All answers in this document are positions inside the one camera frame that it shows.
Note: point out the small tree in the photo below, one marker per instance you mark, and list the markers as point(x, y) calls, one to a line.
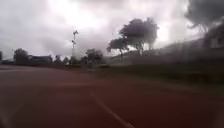
point(117, 44)

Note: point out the large broad tree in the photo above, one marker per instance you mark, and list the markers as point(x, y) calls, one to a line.
point(138, 33)

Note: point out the floodlight pole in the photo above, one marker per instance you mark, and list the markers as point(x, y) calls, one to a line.
point(74, 43)

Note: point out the dark grass strip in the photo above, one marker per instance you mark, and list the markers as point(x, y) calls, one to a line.
point(160, 73)

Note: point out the red running track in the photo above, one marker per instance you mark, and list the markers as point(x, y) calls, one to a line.
point(50, 100)

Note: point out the low building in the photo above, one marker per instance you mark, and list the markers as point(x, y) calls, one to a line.
point(40, 60)

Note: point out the row of trees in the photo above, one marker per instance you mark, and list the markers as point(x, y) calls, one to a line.
point(20, 55)

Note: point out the dark tree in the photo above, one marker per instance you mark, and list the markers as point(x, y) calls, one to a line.
point(203, 11)

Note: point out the pale wall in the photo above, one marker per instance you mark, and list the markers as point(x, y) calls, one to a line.
point(186, 53)

